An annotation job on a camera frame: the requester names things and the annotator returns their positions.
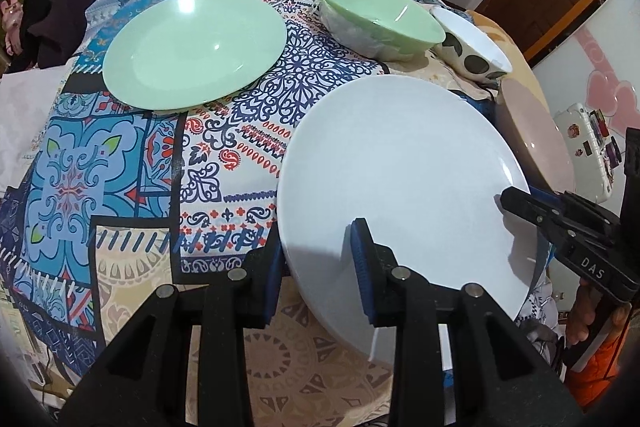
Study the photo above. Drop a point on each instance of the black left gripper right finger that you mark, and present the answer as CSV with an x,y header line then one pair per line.
x,y
499,377

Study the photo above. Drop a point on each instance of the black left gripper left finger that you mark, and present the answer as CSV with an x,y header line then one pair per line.
x,y
140,377

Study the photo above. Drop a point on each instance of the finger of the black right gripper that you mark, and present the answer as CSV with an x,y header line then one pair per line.
x,y
537,207

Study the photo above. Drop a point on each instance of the pink bowl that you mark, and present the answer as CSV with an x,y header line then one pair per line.
x,y
534,138

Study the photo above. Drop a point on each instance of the white plate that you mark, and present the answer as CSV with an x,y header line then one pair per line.
x,y
426,170

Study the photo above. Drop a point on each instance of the mint green plate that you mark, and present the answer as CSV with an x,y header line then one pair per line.
x,y
184,53

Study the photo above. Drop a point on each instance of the right hand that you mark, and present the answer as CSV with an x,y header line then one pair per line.
x,y
583,314

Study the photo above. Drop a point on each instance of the white stickered device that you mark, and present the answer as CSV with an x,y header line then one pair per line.
x,y
593,149

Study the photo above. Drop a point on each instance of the white black-dotted bowl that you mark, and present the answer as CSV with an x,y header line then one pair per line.
x,y
468,50

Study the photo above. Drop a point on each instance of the mint green bowl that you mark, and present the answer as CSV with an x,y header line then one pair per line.
x,y
387,30

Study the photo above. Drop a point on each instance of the white folded cloth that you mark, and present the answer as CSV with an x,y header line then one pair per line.
x,y
26,102

